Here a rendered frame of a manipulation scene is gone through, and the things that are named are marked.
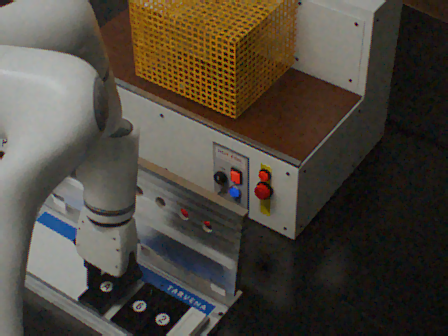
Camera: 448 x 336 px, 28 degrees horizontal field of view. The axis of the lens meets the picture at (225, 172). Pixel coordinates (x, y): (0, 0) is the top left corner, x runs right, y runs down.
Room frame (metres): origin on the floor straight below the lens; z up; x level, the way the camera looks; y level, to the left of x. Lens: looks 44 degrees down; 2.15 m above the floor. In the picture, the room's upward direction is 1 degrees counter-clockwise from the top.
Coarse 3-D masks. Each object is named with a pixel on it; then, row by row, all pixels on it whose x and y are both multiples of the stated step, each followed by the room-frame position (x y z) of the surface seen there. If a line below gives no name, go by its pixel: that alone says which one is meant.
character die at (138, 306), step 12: (144, 288) 0.98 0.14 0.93; (156, 288) 0.97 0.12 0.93; (132, 300) 0.95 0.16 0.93; (144, 300) 0.95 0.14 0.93; (156, 300) 0.95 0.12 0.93; (120, 312) 0.92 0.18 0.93; (132, 312) 0.92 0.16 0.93; (144, 312) 0.92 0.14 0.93; (120, 324) 0.90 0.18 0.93; (132, 324) 0.90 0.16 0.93
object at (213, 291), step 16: (48, 208) 1.18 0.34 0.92; (64, 208) 1.18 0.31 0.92; (144, 256) 1.05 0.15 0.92; (160, 256) 1.05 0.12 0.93; (160, 272) 1.01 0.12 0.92; (176, 272) 1.02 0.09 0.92; (192, 272) 1.00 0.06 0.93; (32, 288) 0.98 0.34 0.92; (192, 288) 0.98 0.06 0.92; (208, 288) 0.98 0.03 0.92; (224, 288) 0.96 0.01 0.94; (48, 304) 0.96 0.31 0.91; (64, 304) 0.95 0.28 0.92; (224, 304) 0.94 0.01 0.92; (80, 320) 0.91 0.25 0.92; (96, 320) 0.91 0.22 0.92; (224, 320) 0.92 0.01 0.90
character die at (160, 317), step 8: (168, 296) 0.95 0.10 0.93; (160, 304) 0.94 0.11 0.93; (168, 304) 0.94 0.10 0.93; (176, 304) 0.94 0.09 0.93; (184, 304) 0.94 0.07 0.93; (152, 312) 0.92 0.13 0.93; (160, 312) 0.92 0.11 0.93; (168, 312) 0.92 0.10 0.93; (176, 312) 0.92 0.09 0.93; (184, 312) 0.92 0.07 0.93; (144, 320) 0.90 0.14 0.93; (152, 320) 0.91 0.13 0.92; (160, 320) 0.90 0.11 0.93; (168, 320) 0.90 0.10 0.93; (176, 320) 0.90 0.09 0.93; (144, 328) 0.89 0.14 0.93; (152, 328) 0.89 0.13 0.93; (160, 328) 0.89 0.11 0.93; (168, 328) 0.89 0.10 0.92
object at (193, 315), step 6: (192, 312) 0.92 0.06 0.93; (198, 312) 0.92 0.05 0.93; (186, 318) 0.91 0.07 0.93; (192, 318) 0.91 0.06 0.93; (198, 318) 0.91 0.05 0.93; (204, 318) 0.91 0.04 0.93; (180, 324) 0.89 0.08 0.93; (186, 324) 0.89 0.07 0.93; (192, 324) 0.89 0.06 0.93; (198, 324) 0.89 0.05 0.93; (174, 330) 0.88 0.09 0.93; (180, 330) 0.88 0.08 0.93; (186, 330) 0.88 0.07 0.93; (192, 330) 0.88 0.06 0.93
